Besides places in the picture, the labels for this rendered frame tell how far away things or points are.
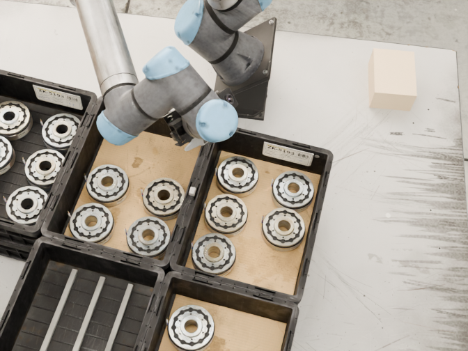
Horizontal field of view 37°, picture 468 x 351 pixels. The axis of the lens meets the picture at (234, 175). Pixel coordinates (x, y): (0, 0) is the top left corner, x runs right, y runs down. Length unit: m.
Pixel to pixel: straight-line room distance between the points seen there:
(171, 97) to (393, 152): 0.92
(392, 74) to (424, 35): 1.21
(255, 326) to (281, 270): 0.15
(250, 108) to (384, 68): 0.41
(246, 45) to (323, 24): 1.35
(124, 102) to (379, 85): 0.95
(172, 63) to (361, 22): 2.08
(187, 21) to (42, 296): 0.76
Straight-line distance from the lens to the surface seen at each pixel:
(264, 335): 1.62
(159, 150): 1.81
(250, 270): 1.67
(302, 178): 1.75
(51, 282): 1.68
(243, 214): 1.69
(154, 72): 1.25
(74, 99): 1.83
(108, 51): 1.39
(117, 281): 1.66
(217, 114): 1.24
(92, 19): 1.45
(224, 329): 1.62
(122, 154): 1.81
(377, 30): 3.24
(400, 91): 2.06
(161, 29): 2.21
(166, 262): 1.56
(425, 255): 1.91
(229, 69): 1.89
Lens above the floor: 2.38
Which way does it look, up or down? 61 degrees down
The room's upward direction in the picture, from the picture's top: 6 degrees clockwise
